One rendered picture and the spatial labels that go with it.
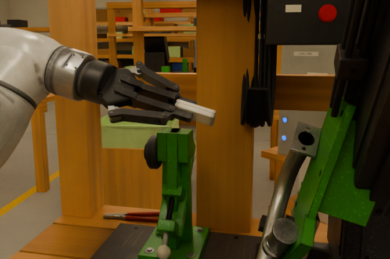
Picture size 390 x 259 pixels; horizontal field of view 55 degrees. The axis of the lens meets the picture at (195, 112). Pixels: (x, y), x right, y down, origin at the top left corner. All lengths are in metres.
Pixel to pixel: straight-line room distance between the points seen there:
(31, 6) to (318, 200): 11.92
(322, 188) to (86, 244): 0.62
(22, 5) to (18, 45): 11.70
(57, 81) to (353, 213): 0.51
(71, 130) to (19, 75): 0.39
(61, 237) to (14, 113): 0.45
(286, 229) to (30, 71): 0.48
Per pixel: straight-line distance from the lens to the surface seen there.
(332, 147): 0.53
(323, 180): 0.54
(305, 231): 0.55
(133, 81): 0.66
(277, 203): 0.70
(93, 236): 1.01
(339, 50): 0.49
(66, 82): 0.67
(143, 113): 0.62
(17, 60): 0.70
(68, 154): 1.07
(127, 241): 0.93
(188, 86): 1.00
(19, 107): 0.68
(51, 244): 1.01
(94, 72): 0.66
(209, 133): 0.92
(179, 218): 0.81
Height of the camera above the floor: 1.35
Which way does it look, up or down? 10 degrees down
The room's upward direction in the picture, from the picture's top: straight up
